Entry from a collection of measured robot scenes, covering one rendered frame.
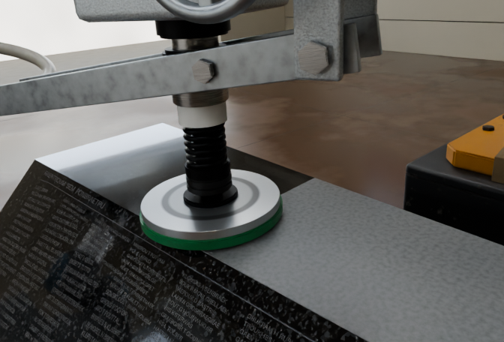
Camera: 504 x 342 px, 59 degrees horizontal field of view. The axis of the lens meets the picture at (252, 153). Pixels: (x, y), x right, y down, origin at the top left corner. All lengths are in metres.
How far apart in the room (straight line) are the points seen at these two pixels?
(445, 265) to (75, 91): 0.55
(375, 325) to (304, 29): 0.31
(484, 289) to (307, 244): 0.21
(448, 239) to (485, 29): 6.40
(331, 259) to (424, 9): 6.94
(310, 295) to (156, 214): 0.26
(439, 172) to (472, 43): 6.07
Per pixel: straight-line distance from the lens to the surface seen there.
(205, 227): 0.61
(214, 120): 0.61
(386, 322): 0.51
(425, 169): 1.07
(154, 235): 0.64
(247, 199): 0.67
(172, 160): 0.94
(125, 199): 0.80
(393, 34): 7.76
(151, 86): 0.60
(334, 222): 0.67
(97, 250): 0.78
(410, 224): 0.68
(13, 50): 1.26
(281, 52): 0.50
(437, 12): 7.32
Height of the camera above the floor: 1.15
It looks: 21 degrees down
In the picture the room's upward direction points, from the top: 4 degrees counter-clockwise
